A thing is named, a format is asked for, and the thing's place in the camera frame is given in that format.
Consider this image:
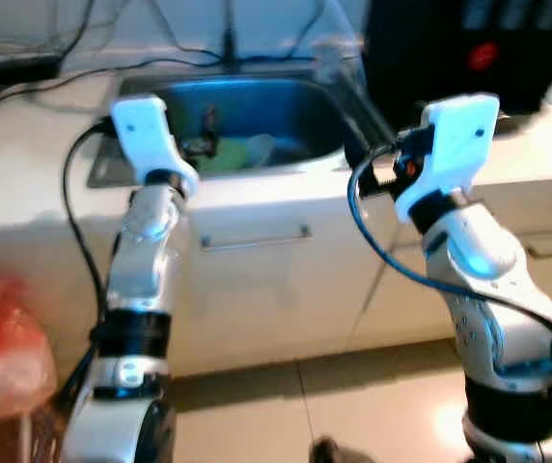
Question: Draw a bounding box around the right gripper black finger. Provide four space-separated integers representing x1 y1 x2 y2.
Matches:
345 118 372 167

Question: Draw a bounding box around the green plate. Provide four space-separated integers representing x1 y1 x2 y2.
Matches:
199 135 267 177

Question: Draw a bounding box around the stainless steel sink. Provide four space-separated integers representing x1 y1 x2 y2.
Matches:
88 69 393 189

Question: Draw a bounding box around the clear plastic cup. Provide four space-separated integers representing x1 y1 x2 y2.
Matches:
313 39 354 83

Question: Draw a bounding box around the metal faucet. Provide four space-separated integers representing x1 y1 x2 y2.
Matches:
220 0 238 59

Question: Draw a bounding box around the black appliance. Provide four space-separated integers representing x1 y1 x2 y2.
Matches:
361 0 552 117

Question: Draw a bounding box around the black power adapter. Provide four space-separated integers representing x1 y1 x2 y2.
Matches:
0 56 65 83

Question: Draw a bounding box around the red plastic bag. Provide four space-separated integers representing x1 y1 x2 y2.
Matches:
0 256 60 421

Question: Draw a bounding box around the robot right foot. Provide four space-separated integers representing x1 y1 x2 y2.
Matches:
310 437 354 463

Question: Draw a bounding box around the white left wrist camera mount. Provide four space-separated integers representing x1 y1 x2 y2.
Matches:
110 94 200 194

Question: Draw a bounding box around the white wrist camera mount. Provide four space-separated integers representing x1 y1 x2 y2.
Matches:
394 94 501 223
110 94 200 194

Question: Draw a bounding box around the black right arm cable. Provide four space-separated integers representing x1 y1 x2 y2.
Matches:
346 145 552 387

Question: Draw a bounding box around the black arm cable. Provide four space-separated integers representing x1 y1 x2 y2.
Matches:
61 118 118 319
346 145 552 387

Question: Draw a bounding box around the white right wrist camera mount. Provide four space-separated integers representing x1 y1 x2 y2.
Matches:
394 94 501 223

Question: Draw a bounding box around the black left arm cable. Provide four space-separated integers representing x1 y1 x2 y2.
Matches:
61 118 118 319

